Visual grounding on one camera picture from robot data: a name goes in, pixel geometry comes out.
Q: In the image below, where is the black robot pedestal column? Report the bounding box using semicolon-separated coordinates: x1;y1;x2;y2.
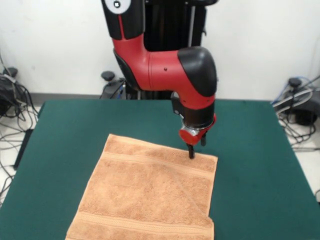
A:
124;0;209;100

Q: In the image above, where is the tan terry towel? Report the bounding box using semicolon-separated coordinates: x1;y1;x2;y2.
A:
64;133;218;240

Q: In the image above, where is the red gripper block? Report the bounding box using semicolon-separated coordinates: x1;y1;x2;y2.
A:
178;113;217;160

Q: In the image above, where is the gray pedestal foot black knob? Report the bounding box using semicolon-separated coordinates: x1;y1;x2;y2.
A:
99;71;127;100

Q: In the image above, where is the dark green table cloth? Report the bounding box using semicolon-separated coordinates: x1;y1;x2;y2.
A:
0;99;320;240

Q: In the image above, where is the gray floor leg black knob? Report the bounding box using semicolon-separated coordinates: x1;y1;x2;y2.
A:
271;76;320;126
0;66;33;118

